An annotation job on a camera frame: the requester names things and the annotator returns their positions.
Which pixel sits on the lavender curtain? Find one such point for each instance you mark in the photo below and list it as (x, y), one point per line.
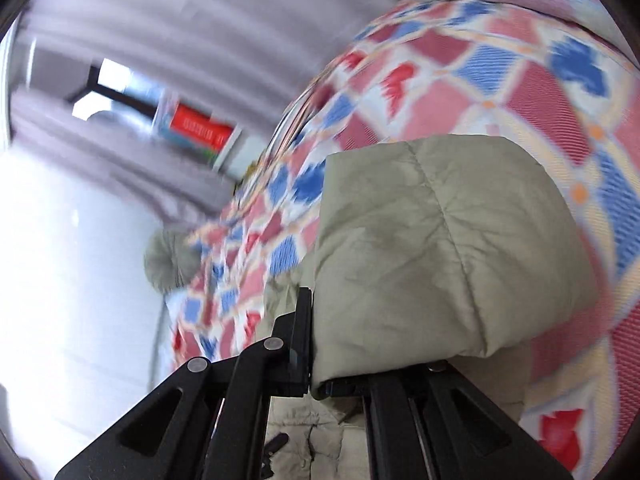
(200, 25)

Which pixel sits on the red and white poster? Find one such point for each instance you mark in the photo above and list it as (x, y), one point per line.
(197, 125)

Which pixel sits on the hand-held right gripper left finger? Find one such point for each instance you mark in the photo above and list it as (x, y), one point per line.
(299, 340)

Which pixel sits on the window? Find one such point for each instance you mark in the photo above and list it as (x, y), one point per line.
(112, 85)

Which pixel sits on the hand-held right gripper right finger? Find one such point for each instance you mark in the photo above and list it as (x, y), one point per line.
(400, 410)

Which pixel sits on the round grey pleated cushion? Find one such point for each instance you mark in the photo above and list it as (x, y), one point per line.
(167, 260)

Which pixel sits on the khaki puffer jacket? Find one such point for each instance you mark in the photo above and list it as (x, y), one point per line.
(425, 260)

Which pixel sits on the leaf print checkered blanket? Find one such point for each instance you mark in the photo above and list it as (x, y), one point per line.
(500, 75)

